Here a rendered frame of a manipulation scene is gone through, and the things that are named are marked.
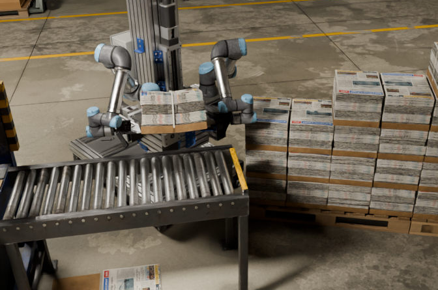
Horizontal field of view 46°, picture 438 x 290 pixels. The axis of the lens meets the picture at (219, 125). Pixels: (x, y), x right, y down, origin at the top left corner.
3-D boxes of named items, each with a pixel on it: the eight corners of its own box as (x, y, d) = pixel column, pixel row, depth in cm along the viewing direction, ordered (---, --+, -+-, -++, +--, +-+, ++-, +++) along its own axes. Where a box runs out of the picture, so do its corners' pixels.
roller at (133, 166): (137, 164, 315) (137, 157, 312) (139, 212, 274) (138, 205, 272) (130, 165, 314) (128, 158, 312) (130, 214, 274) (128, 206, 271)
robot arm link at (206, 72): (197, 79, 381) (197, 61, 374) (215, 76, 383) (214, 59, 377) (201, 85, 371) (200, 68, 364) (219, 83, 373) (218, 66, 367)
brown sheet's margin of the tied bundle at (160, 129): (166, 126, 330) (165, 119, 329) (168, 133, 301) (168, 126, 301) (141, 127, 327) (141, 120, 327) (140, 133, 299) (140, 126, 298)
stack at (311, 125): (251, 188, 416) (251, 94, 375) (402, 201, 396) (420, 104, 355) (244, 218, 383) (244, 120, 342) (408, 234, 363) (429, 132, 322)
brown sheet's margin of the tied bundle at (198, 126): (202, 122, 332) (201, 115, 332) (207, 128, 304) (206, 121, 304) (177, 126, 330) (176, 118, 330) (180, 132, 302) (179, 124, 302)
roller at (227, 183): (222, 155, 321) (222, 148, 318) (236, 201, 280) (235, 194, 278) (214, 156, 320) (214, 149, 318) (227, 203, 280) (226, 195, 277)
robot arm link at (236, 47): (212, 67, 382) (224, 36, 330) (232, 65, 385) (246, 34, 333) (215, 83, 379) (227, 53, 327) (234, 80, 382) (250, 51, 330)
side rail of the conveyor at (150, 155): (231, 159, 329) (231, 143, 323) (233, 164, 324) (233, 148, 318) (13, 182, 313) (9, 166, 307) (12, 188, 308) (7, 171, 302)
